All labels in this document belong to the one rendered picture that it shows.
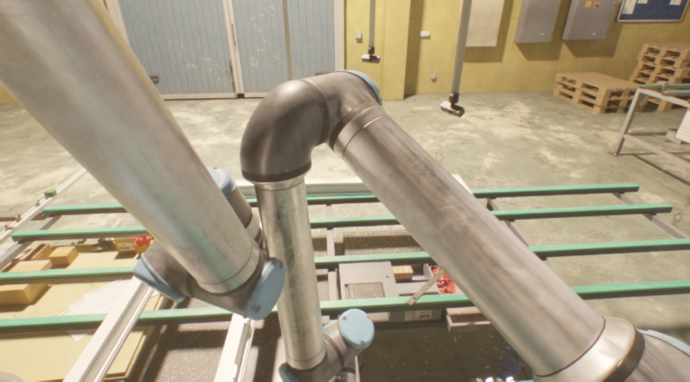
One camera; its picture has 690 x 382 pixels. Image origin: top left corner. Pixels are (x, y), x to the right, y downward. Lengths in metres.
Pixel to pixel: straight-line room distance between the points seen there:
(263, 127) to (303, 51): 6.34
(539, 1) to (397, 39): 2.65
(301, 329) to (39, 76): 0.60
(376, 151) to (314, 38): 6.33
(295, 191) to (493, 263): 0.31
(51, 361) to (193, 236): 1.51
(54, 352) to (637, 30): 9.38
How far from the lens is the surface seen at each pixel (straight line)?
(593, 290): 1.70
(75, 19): 0.30
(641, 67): 8.51
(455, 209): 0.51
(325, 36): 6.81
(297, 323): 0.73
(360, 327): 0.91
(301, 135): 0.54
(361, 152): 0.55
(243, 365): 1.25
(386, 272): 1.51
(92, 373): 1.39
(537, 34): 7.80
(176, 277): 0.59
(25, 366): 1.92
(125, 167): 0.34
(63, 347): 1.91
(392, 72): 6.71
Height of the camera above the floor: 1.89
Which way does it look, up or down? 27 degrees down
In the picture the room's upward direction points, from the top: straight up
